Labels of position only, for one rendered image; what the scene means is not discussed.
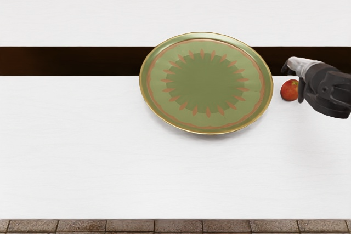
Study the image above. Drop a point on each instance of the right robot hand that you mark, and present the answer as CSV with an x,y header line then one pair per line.
x,y
298,66

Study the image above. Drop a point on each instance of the green patterned plate gold rim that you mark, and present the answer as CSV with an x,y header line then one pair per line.
x,y
206,83

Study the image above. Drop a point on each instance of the red apple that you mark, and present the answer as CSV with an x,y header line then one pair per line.
x,y
289,90

